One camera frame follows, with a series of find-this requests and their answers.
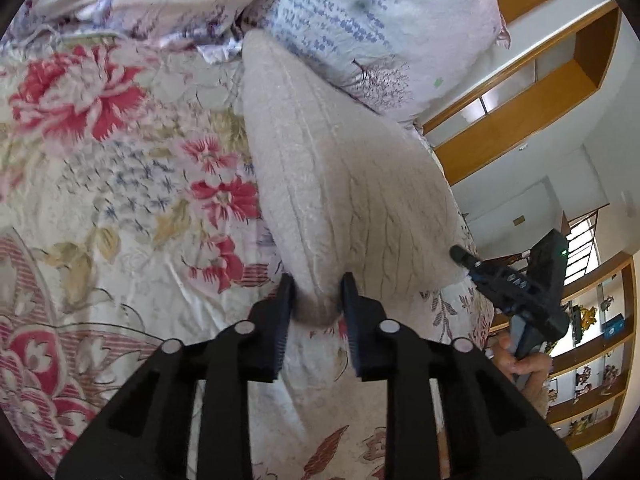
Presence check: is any blue floral pillow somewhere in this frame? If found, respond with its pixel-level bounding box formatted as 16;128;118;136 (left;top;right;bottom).
240;0;511;123

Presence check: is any wooden framed wardrobe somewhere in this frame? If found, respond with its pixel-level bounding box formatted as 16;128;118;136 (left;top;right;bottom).
417;0;626;186

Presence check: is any person's right hand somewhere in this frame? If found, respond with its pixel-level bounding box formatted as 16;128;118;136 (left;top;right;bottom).
492;332;554;386

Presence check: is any yellow figurine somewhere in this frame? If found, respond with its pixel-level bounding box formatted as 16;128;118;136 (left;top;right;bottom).
575;305;601;332

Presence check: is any person's right forearm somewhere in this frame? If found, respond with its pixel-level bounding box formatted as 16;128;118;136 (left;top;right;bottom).
517;374;553;418

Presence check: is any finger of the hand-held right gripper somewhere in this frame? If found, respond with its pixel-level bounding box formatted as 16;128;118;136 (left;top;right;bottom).
449;244;485;273

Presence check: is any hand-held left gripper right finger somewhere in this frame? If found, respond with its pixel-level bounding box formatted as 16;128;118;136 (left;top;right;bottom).
340;271;583;480

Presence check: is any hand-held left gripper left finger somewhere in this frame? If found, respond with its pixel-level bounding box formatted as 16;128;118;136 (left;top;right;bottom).
55;272;297;480

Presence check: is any wooden display shelf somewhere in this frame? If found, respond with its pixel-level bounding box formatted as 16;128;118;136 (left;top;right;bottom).
545;252;640;453

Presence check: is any cream cable knit sweater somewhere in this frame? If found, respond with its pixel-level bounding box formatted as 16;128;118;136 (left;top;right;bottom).
239;27;476;326

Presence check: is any red floral bed sheet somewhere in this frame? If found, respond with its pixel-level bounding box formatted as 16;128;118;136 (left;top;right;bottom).
0;25;496;480

